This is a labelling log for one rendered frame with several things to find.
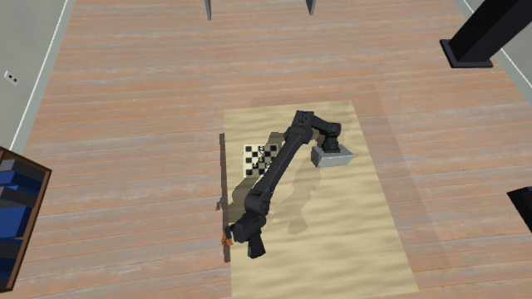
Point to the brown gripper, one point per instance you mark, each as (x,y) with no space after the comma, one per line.
(227,234)

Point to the black and cream chessboard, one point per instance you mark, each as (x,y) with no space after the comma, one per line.
(270,151)

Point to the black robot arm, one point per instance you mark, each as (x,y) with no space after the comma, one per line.
(256,207)

